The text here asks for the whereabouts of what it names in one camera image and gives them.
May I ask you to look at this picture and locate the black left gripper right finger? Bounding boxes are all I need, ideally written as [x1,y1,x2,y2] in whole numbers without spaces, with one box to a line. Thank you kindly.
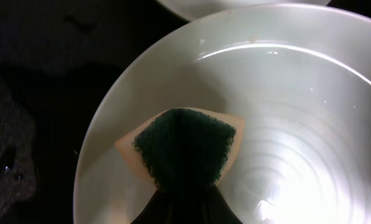
[191,185,242,224]

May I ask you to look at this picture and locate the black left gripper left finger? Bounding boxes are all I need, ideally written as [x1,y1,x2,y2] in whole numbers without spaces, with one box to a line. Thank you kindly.
[131,189,178,224]

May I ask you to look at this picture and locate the yellow green scrub sponge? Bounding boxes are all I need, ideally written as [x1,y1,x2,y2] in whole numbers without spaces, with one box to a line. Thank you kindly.
[115,108,245,192]

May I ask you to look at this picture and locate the light blue plate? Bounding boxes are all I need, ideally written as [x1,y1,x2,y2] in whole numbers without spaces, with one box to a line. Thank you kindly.
[157,0,331,21]
[73,4,371,223]

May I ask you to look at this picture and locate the light blue plate top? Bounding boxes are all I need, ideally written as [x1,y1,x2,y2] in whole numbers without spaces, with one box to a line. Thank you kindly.
[157,0,331,21]

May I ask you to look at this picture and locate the black round tray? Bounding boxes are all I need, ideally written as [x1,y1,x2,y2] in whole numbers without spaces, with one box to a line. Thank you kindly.
[0,0,371,224]

